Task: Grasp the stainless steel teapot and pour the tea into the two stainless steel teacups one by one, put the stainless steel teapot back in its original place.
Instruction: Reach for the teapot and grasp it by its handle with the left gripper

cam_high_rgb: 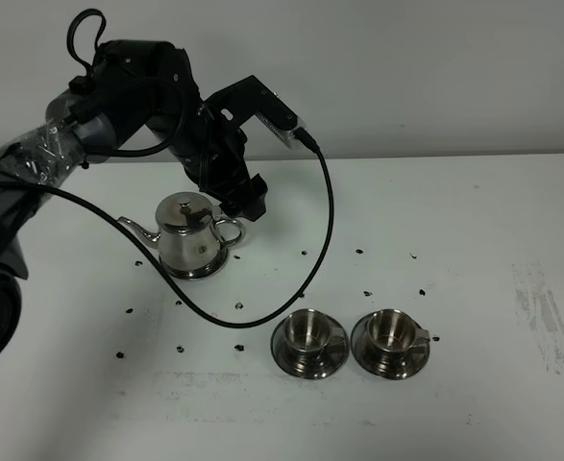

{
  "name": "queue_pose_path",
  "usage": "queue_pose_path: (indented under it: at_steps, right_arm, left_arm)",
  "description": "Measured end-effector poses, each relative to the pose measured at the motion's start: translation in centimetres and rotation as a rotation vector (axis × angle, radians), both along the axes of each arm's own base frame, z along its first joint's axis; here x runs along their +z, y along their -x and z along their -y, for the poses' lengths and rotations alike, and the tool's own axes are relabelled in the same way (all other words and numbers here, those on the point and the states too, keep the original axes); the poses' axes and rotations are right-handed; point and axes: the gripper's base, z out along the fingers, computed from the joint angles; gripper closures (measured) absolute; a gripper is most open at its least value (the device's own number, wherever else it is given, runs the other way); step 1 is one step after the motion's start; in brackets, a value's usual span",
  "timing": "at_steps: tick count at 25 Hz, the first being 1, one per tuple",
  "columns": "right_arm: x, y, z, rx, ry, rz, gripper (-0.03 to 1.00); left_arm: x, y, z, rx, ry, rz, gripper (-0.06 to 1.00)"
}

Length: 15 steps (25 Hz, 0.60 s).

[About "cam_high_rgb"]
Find right stainless steel saucer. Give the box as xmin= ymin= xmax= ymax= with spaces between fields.
xmin=351 ymin=311 xmax=430 ymax=380

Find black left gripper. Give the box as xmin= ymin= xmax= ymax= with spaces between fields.
xmin=169 ymin=104 xmax=267 ymax=222

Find black left camera cable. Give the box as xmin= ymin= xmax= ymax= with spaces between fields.
xmin=0 ymin=8 xmax=336 ymax=329

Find left stainless steel teacup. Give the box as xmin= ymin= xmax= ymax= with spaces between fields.
xmin=282 ymin=309 xmax=346 ymax=357

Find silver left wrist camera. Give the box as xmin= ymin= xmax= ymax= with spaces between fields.
xmin=203 ymin=75 xmax=309 ymax=150

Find stainless steel teacup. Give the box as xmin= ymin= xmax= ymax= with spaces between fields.
xmin=282 ymin=309 xmax=346 ymax=357
xmin=366 ymin=309 xmax=431 ymax=355

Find left stainless steel saucer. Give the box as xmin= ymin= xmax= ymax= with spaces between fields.
xmin=270 ymin=315 xmax=350 ymax=380

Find stainless steel teapot saucer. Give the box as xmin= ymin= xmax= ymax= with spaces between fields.
xmin=159 ymin=250 xmax=229 ymax=280

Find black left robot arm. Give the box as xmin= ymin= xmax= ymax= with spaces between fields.
xmin=0 ymin=40 xmax=268 ymax=352

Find right stainless steel teacup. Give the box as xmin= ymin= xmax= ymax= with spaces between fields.
xmin=366 ymin=309 xmax=431 ymax=355

